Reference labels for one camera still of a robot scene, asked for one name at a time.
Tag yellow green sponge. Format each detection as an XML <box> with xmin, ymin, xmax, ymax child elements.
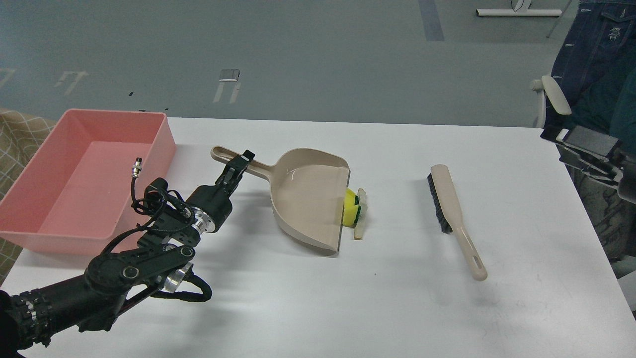
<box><xmin>341</xmin><ymin>188</ymin><xmax>362</xmax><ymax>227</ymax></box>

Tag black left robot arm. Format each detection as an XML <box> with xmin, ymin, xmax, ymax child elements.
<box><xmin>1</xmin><ymin>151</ymin><xmax>254</xmax><ymax>358</ymax></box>

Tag beige hand brush black bristles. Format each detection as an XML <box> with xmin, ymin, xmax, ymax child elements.
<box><xmin>427</xmin><ymin>165</ymin><xmax>488</xmax><ymax>281</ymax></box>

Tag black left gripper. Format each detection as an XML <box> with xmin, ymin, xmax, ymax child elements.
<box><xmin>186</xmin><ymin>150</ymin><xmax>255</xmax><ymax>233</ymax></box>

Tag person in green sweater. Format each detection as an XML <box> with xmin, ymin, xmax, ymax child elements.
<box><xmin>547</xmin><ymin>0</ymin><xmax>636</xmax><ymax>262</ymax></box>

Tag beige plastic dustpan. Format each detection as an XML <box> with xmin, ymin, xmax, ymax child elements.
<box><xmin>211</xmin><ymin>145</ymin><xmax>351</xmax><ymax>257</ymax></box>

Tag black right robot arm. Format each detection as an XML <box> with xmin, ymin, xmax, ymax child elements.
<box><xmin>540</xmin><ymin>125</ymin><xmax>636</xmax><ymax>203</ymax></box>

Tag pink plastic bin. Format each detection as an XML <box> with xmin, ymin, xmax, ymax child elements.
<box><xmin>0</xmin><ymin>109</ymin><xmax>176</xmax><ymax>256</ymax></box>

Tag beige checkered cloth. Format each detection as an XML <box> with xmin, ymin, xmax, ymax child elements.
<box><xmin>0</xmin><ymin>109</ymin><xmax>56</xmax><ymax>271</ymax></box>

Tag white desk leg base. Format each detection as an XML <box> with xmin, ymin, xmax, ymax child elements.
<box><xmin>475</xmin><ymin>0</ymin><xmax>564</xmax><ymax>17</ymax></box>

